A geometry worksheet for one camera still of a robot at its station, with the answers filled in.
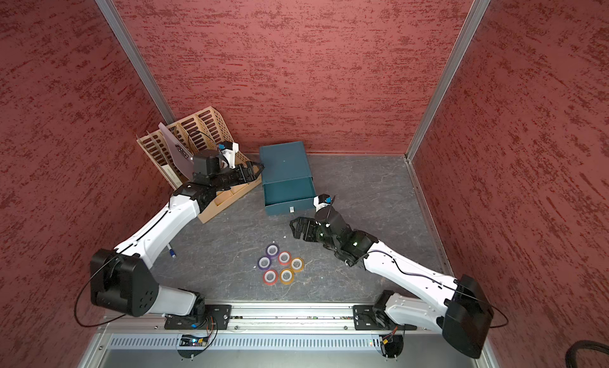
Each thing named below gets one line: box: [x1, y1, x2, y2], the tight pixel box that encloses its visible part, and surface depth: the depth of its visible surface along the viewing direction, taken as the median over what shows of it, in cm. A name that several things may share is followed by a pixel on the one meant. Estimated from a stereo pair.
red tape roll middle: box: [277, 250, 292, 266], surface depth 89 cm
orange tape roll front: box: [279, 268, 295, 286], surface depth 85 cm
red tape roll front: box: [263, 269, 279, 287], surface depth 83 cm
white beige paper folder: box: [160, 164, 183, 188], surface depth 81 cm
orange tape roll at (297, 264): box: [290, 256, 306, 273], surface depth 87 cm
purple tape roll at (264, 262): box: [256, 255, 272, 271], surface depth 87 cm
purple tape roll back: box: [264, 243, 280, 259], surface depth 90 cm
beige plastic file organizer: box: [136, 106, 263, 223], surface depth 74 cm
